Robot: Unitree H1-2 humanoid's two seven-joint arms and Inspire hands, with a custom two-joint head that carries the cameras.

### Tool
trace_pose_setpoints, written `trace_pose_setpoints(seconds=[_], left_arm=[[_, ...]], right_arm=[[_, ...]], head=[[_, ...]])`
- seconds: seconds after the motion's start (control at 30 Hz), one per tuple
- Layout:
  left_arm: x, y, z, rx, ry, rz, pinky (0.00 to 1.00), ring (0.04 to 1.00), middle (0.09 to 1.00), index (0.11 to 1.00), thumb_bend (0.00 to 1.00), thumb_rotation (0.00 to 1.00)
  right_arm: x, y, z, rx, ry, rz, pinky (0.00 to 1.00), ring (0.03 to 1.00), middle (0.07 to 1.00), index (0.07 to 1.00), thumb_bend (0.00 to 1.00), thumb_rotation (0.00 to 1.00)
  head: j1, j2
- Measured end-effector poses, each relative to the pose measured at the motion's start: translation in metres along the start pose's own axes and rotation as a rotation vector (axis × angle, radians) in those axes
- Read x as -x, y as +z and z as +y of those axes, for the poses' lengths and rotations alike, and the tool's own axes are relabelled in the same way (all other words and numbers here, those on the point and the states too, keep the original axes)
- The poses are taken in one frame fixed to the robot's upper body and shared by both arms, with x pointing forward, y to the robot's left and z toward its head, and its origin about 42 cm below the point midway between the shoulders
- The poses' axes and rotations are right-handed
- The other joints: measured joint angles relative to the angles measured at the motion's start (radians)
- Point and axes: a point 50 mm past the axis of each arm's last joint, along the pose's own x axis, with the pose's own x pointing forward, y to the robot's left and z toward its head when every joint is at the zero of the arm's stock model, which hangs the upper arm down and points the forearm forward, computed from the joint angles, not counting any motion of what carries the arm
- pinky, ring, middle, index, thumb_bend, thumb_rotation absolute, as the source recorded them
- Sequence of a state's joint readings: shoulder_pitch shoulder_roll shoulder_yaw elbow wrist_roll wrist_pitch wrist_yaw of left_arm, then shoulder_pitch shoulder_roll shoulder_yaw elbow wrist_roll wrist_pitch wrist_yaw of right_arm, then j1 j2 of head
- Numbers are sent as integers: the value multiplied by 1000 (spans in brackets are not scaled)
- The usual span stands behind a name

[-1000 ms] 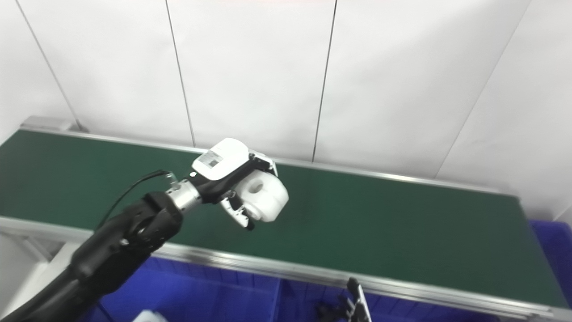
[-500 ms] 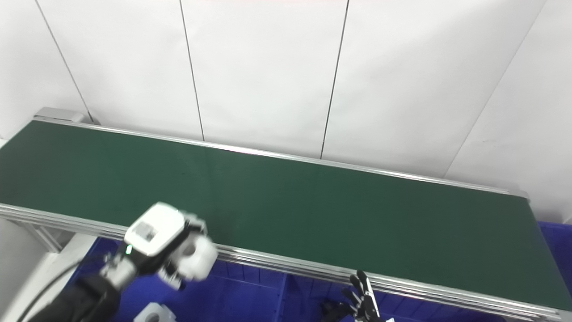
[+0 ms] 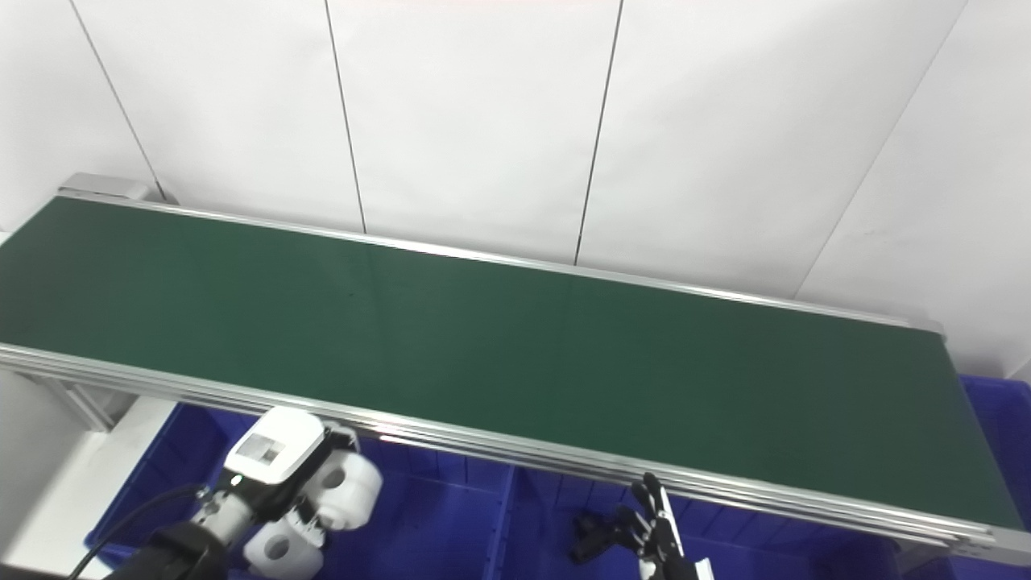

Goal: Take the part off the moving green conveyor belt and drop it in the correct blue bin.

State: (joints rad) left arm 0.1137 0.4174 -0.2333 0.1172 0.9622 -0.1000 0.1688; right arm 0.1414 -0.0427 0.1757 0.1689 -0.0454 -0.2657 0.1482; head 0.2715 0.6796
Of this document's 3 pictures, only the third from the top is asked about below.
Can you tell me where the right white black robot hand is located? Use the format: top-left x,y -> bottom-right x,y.
616,474 -> 714,580

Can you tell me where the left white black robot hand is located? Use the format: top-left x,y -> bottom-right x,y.
213,407 -> 363,534

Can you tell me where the white ring-shaped plastic part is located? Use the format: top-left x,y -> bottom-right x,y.
310,451 -> 383,532
244,516 -> 325,579

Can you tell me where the black clip-shaped part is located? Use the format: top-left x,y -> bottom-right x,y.
572,512 -> 631,564

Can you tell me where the green conveyor belt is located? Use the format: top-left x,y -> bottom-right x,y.
0,172 -> 1031,569

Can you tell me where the large blue plastic bin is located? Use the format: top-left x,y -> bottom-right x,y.
894,373 -> 1031,580

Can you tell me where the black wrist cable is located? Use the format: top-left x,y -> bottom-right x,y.
64,483 -> 210,580

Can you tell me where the grey conveyor support frame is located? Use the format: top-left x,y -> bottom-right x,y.
32,375 -> 138,432

